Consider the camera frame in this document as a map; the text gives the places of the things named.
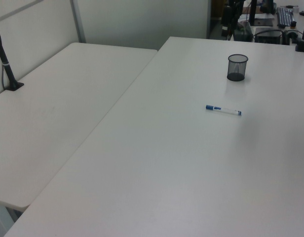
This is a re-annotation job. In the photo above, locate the black computer keyboard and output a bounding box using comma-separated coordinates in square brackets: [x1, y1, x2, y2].
[276, 6, 295, 28]

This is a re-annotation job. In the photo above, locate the black pole with table clamp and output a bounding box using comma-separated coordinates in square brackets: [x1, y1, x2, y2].
[294, 15, 304, 52]

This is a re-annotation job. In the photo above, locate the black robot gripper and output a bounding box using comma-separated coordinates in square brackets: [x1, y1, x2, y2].
[222, 5, 235, 40]

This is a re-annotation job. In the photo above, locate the blue and white marker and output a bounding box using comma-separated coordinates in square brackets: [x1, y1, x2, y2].
[205, 104, 242, 117]

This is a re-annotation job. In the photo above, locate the black mesh pen cup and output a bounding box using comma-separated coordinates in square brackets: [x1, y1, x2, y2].
[227, 54, 249, 82]

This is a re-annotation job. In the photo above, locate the black camera pole with base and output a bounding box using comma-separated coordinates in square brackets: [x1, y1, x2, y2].
[0, 21, 25, 92]

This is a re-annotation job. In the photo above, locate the black monitor stand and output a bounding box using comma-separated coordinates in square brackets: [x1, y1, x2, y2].
[248, 0, 274, 27]

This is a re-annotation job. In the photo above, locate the dark green box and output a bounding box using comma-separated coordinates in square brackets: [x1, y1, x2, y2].
[232, 22, 253, 42]

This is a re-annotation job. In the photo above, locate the black electronics box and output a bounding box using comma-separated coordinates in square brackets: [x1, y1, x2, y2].
[254, 27, 284, 44]

